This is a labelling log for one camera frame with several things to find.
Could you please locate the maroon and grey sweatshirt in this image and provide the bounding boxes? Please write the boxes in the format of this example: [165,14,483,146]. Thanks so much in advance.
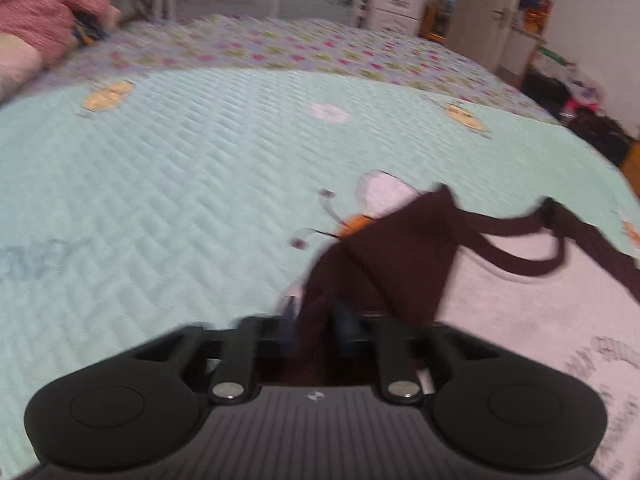
[292,184,640,480]

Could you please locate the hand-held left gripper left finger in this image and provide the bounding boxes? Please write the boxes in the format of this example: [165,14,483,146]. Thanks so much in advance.
[132,297,301,406]

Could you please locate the frog-print bedsheet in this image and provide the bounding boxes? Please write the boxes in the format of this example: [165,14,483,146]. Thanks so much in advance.
[37,12,563,128]

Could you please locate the mint bee-print quilt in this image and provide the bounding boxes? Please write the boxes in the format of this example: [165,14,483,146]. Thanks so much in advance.
[0,67,640,461]

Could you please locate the black armchair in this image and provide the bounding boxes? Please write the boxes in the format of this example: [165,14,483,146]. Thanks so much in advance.
[520,67,635,167]

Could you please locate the white plastic bag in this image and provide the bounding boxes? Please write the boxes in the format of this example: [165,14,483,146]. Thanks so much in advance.
[534,46,603,117]

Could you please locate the white door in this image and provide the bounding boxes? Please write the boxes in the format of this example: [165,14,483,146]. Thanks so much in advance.
[444,0,532,77]

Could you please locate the white drawer unit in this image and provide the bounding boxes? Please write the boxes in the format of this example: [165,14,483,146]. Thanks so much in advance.
[365,0,432,37]

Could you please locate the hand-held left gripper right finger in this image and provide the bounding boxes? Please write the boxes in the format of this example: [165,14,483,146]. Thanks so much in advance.
[334,305,501,405]

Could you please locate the pink knitted garment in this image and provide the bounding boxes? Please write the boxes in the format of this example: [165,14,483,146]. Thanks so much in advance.
[0,0,123,67]

